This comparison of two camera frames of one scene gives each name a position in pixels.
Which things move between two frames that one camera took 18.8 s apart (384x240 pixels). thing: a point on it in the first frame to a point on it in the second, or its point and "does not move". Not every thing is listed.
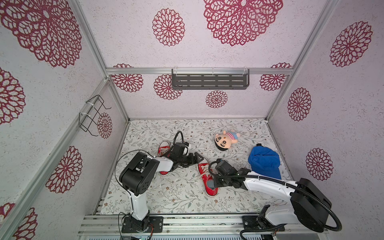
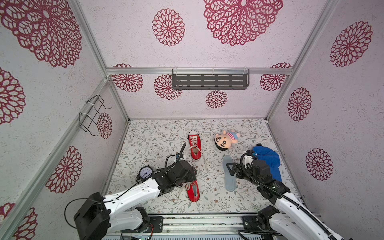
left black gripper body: x=187 y=160 to x=190 y=177
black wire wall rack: x=91 y=115 does not move
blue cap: x=265 y=161 does not move
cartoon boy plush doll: x=223 y=141 does not move
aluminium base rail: x=109 y=225 does not move
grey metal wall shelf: x=206 y=79 does not move
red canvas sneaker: x=163 y=147 to x=192 y=191
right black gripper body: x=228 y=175 to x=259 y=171
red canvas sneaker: x=208 y=179 to x=195 y=146
